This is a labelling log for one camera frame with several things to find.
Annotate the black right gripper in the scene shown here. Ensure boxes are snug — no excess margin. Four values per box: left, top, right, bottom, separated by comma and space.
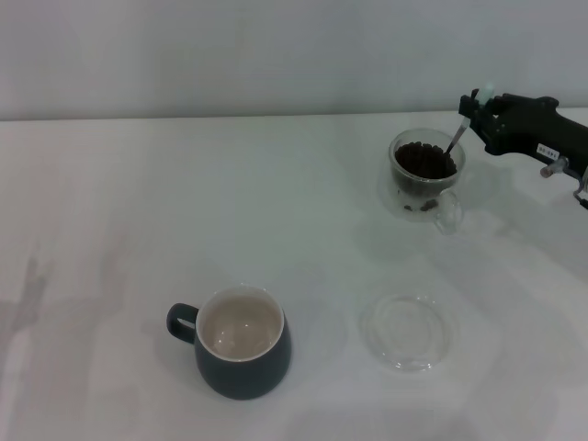
458, 93, 588, 174

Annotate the blue-handled metal spoon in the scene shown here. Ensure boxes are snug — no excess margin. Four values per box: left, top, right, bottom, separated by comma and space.
443, 81, 496, 160

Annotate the coffee bean pile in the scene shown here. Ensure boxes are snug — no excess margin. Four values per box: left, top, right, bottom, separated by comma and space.
392, 141, 459, 213

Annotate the clear glass saucer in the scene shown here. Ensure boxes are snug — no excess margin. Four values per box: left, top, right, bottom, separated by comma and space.
358, 293, 460, 374

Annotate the dark grey ceramic mug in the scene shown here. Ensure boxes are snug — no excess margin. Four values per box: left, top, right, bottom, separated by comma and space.
165, 285, 293, 401

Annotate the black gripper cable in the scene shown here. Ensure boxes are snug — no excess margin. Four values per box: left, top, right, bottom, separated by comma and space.
540, 156, 588, 204

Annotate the clear double-wall glass cup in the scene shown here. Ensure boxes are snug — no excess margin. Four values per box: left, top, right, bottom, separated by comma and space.
377, 128, 468, 236

